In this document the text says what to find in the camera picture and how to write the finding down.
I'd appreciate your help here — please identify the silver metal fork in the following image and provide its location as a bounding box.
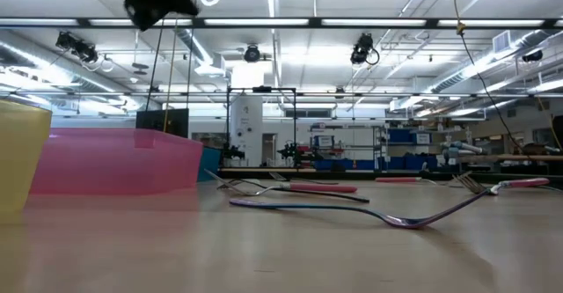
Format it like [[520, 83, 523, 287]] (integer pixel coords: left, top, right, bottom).
[[267, 172, 340, 187]]

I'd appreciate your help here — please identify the pink-handled metal fork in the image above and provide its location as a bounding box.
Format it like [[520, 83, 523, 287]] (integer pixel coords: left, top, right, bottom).
[[451, 171, 552, 196], [203, 168, 359, 197], [375, 176, 440, 185]]

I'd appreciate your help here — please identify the dark bronze metal fork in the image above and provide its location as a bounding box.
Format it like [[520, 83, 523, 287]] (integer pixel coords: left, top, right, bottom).
[[216, 177, 371, 204]]

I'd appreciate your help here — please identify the black equipment box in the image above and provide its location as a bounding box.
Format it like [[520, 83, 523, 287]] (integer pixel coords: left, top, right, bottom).
[[135, 107, 190, 139]]

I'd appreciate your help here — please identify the white building column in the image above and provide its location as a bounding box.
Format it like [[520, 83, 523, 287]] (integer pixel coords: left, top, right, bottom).
[[229, 63, 264, 167]]

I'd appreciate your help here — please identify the pink plastic bin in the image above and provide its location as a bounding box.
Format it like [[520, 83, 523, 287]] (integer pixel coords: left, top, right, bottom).
[[29, 128, 204, 196]]

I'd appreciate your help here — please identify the blue plastic bin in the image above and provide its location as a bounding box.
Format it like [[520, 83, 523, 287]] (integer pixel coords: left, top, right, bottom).
[[196, 146, 223, 183]]

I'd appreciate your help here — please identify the shelf with blue storage bins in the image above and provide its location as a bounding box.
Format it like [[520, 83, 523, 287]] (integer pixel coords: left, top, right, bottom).
[[307, 125, 437, 172]]

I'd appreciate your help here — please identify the white air vent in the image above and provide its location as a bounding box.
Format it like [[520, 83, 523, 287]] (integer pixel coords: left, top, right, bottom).
[[492, 30, 512, 55]]

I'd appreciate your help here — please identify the wooden bench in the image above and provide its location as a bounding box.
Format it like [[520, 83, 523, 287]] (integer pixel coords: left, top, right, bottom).
[[457, 153, 563, 163]]

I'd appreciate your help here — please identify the black ceiling camera cluster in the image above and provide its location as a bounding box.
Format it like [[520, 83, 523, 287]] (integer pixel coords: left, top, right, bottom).
[[55, 31, 100, 64]]

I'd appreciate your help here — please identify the black metal frame stand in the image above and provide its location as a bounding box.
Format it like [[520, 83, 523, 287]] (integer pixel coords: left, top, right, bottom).
[[226, 85, 298, 170]]

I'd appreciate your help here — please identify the black overhead frame bar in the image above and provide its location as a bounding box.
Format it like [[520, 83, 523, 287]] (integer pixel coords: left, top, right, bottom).
[[0, 17, 563, 31]]

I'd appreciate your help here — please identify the black ceiling camera with cable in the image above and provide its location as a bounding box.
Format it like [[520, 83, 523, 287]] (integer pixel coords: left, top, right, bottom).
[[350, 32, 381, 66]]

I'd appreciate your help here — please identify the yellow and black hanging cable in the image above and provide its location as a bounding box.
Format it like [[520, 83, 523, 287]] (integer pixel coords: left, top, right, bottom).
[[448, 0, 534, 161]]

